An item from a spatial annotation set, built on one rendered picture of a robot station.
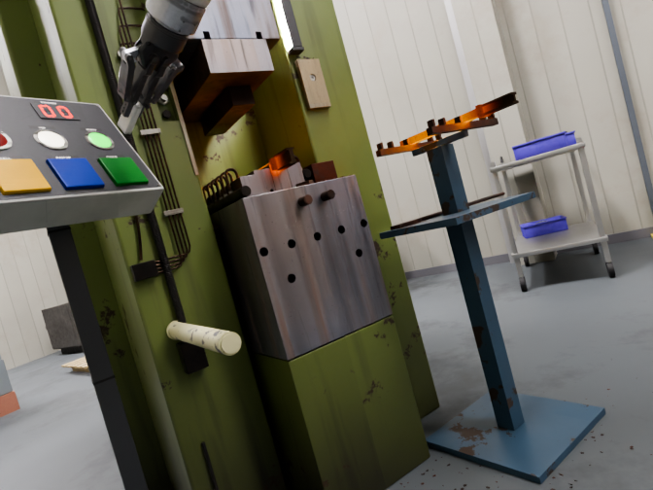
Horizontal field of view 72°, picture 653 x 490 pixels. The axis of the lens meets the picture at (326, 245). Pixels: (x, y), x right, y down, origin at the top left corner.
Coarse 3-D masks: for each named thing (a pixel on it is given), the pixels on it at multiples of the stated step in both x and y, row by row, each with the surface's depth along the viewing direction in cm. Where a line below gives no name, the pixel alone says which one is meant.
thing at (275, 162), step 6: (288, 150) 121; (276, 156) 126; (282, 156) 124; (288, 156) 122; (270, 162) 127; (276, 162) 127; (282, 162) 125; (288, 162) 123; (294, 162) 121; (276, 168) 127; (282, 168) 126
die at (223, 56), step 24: (216, 48) 123; (240, 48) 127; (264, 48) 131; (192, 72) 131; (216, 72) 122; (240, 72) 126; (264, 72) 131; (192, 96) 136; (216, 96) 140; (192, 120) 157
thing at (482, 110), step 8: (504, 96) 117; (512, 96) 117; (480, 104) 123; (488, 104) 122; (496, 104) 121; (504, 104) 118; (512, 104) 118; (472, 112) 125; (480, 112) 123; (488, 112) 122; (464, 120) 128; (472, 120) 129; (416, 136) 143; (424, 136) 140; (400, 144) 148
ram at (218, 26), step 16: (224, 0) 126; (240, 0) 128; (256, 0) 131; (208, 16) 123; (224, 16) 125; (240, 16) 128; (256, 16) 131; (272, 16) 134; (208, 32) 123; (224, 32) 125; (240, 32) 127; (256, 32) 131; (272, 32) 133; (192, 48) 125; (176, 80) 143
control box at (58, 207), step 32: (0, 96) 86; (0, 128) 81; (32, 128) 86; (64, 128) 91; (96, 128) 97; (96, 160) 90; (0, 192) 72; (32, 192) 75; (64, 192) 80; (96, 192) 84; (128, 192) 90; (160, 192) 97; (0, 224) 74; (32, 224) 79; (64, 224) 84
